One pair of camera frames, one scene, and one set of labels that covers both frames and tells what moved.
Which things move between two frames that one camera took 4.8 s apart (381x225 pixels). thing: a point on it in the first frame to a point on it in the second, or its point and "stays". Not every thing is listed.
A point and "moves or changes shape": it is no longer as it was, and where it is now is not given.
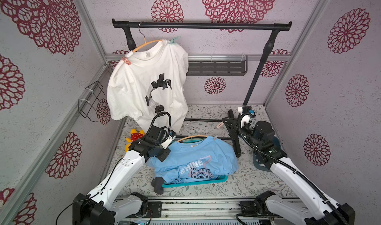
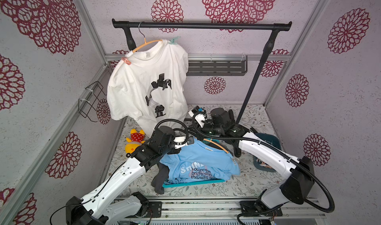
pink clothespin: [127, 62] stays
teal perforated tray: [170, 185] stays
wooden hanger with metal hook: [146, 43] stays
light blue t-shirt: [192, 159] moves or changes shape
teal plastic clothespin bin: [263, 167] stays
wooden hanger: [192, 137] moves or changes shape
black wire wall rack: [87, 105] stays
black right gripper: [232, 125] to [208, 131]
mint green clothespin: [172, 41] stays
